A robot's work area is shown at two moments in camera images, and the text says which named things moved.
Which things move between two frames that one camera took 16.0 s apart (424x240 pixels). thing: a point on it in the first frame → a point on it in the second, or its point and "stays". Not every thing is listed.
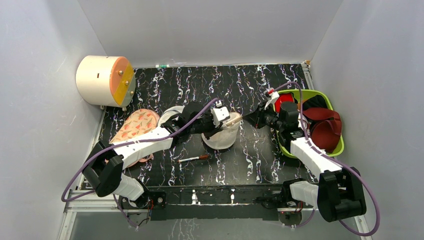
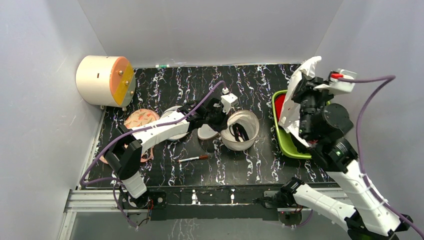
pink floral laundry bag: [142, 120] stays
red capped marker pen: [200, 157] stays
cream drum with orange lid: [106, 81] stays
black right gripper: [260, 117] → [305, 91]
